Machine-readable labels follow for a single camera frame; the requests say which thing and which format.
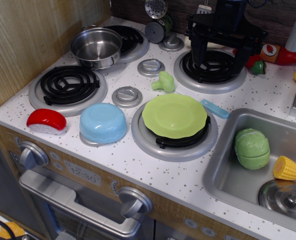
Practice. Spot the black burner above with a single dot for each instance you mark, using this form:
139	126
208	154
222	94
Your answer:
134	43
174	150
67	89
212	77

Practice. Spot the red toy chili pepper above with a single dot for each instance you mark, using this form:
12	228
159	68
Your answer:
255	64

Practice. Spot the white toy bottle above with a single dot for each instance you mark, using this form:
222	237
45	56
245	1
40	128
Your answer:
187	43

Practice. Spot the right silver oven knob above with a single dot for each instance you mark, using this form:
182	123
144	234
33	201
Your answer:
134	202

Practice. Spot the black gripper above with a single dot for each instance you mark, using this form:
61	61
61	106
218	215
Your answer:
227	26

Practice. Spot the yellow object bottom left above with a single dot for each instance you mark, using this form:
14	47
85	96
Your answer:
16	229

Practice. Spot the steel pot lid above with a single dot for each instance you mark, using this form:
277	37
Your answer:
279	196

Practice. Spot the silver sink basin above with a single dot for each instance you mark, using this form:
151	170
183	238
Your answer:
227	180

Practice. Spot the green toy broccoli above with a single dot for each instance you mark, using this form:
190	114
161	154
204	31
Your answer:
165	82

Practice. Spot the silver stovetop knob front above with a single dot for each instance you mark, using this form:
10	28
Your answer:
127	97

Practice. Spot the light blue upturned bowl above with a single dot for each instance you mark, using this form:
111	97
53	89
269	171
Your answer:
102	123

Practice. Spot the green toy cabbage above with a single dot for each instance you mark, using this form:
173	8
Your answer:
252	148

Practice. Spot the yellow toy corn cob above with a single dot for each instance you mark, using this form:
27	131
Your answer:
284	169

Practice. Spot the hanging metal strainer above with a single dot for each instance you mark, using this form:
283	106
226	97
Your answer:
156	9

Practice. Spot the silver stovetop knob middle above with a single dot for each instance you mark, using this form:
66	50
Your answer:
150	68

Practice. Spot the silver oven knob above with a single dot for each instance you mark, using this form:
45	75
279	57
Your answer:
32	156
134	202

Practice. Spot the left silver oven knob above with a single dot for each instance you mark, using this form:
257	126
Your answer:
32	156

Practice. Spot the back left black burner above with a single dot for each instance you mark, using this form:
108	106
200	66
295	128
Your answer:
134	43

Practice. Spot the stainless steel pot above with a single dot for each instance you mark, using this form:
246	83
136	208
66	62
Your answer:
96	47

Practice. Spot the silver stovetop knob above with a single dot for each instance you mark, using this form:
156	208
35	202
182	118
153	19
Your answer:
127	97
171	43
150	68

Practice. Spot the front left black burner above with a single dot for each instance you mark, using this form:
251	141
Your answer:
67	89

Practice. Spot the silver oven door handle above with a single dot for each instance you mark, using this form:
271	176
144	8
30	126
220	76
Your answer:
76	219

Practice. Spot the silver toy can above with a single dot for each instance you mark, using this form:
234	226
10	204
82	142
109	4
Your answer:
156	30

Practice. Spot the light blue toy knife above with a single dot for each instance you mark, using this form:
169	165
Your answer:
216	110

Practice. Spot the silver stovetop knob back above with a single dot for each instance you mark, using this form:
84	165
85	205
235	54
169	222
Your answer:
171	43

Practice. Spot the back right black burner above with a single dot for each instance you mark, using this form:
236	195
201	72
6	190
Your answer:
212	77

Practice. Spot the front right black burner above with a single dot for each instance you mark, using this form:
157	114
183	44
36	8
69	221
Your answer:
174	150

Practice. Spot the red and white toy sushi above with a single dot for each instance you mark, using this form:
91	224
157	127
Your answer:
46	121

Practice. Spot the hanging white spatula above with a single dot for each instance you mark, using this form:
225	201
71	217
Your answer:
204	9

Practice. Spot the red toy ketchup bottle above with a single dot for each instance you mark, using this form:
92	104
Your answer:
277	54

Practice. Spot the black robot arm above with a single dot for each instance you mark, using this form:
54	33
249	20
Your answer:
228	27

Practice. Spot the light green plastic plate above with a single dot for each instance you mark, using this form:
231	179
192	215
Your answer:
174	116

